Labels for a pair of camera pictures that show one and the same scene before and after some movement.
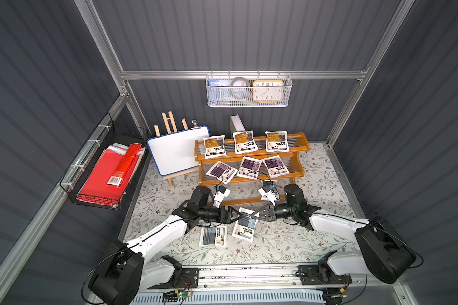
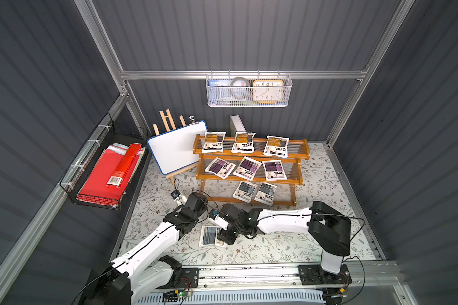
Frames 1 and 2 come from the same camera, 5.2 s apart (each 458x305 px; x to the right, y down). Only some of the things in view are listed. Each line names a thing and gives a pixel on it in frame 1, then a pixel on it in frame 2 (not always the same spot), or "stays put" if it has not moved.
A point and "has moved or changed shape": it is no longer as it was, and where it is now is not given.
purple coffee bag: (275, 166) has moved or changed shape
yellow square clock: (268, 91) stays put
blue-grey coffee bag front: (213, 237) stays put
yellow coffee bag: (244, 142) stays put
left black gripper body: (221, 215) -> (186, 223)
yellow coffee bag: (277, 141) has moved or changed shape
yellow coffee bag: (215, 147) has moved or changed shape
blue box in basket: (219, 82) stays put
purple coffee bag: (222, 169) has moved or changed shape
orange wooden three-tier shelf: (260, 164) has moved or changed shape
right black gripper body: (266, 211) -> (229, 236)
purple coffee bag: (249, 168) stays put
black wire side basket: (107, 165) stays put
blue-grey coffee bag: (245, 227) has moved or changed shape
